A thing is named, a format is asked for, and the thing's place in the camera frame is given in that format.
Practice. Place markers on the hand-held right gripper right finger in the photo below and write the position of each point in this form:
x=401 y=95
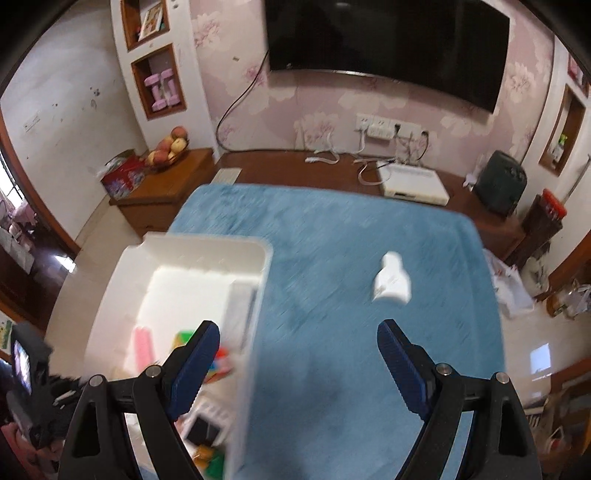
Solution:
x=401 y=369

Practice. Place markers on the small white camera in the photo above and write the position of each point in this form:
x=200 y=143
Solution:
x=203 y=429

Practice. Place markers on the white paper sheet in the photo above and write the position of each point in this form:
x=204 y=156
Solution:
x=227 y=176

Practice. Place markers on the person's left forearm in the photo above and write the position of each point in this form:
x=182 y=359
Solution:
x=18 y=450

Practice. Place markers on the white plastic gadget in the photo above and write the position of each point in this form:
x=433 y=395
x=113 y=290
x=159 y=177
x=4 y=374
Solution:
x=391 y=279

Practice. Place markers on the bowl of fruit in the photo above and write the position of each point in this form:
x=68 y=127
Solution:
x=167 y=150

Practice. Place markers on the wooden cabinet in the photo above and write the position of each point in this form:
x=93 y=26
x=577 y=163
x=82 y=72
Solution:
x=157 y=198

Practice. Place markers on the dark green heater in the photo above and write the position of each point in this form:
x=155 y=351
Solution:
x=501 y=184

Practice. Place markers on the white plastic tray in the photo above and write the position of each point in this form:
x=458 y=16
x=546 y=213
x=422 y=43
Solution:
x=198 y=258

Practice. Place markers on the long metal stick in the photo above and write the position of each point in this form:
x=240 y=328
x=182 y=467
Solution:
x=579 y=177

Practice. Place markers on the plastic bag with bottle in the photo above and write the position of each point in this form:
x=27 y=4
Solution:
x=570 y=300

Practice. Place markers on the white set-top box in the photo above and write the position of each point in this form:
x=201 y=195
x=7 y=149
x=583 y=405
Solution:
x=413 y=183

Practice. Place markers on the blue blanket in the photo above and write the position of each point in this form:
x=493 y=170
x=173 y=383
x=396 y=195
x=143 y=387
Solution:
x=332 y=277

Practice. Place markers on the pink nail clipper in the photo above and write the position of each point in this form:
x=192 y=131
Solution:
x=142 y=350

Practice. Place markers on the framed photo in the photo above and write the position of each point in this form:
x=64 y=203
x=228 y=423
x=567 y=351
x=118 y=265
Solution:
x=151 y=19

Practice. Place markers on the green bottle in niche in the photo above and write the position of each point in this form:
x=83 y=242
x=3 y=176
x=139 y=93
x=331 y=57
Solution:
x=558 y=147

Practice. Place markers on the red printed box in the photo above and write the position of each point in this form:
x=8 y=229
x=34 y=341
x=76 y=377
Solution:
x=122 y=179

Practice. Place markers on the white power strip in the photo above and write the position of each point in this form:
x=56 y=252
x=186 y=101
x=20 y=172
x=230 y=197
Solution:
x=378 y=127

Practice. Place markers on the black television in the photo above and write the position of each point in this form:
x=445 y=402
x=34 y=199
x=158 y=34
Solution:
x=383 y=41

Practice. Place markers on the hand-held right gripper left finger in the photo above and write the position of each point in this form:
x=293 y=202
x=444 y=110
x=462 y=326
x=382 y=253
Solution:
x=191 y=369

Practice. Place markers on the pink items in niche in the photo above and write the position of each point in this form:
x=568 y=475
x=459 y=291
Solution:
x=575 y=73

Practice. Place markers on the red lid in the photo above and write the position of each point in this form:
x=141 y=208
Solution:
x=554 y=203

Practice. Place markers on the white plastic bag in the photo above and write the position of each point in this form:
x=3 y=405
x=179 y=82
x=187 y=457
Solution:
x=512 y=290

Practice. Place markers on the colourful puzzle cube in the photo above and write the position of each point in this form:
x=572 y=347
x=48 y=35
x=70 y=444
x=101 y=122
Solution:
x=219 y=367

